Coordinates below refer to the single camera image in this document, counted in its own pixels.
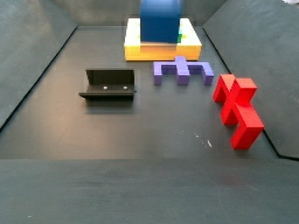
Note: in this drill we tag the long blue wooden block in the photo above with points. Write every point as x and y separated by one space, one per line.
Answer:
161 20

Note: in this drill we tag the yellow wooden board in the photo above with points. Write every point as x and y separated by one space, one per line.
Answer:
150 51

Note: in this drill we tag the purple fork-shaped block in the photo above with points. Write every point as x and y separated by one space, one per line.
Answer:
182 68

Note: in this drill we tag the red X-shaped block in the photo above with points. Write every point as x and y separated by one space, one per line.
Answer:
234 92

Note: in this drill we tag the green wooden block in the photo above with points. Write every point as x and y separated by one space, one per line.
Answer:
181 35

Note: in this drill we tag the black metal bracket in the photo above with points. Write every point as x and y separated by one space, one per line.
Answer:
109 83

